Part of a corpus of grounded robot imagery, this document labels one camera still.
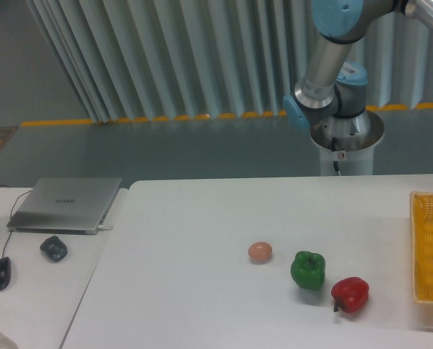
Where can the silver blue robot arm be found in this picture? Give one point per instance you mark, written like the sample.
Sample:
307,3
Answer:
318,94

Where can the brown egg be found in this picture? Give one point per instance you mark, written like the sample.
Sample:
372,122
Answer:
260,252

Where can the white usb plug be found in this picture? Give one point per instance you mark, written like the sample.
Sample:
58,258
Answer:
104,228

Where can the green bell pepper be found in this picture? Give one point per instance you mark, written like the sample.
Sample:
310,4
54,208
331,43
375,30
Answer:
308,270

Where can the silver laptop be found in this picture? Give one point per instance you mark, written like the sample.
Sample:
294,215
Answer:
66,205

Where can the white folding partition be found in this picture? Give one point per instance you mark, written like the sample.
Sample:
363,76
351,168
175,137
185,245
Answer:
195,59

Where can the dark grey small case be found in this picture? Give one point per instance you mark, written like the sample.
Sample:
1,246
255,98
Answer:
54,249

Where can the red bell pepper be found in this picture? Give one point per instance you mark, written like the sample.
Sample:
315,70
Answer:
350,294

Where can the yellow wicker basket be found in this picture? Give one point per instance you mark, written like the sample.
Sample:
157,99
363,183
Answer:
421,226

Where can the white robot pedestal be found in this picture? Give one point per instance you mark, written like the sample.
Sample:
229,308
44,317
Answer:
347,146

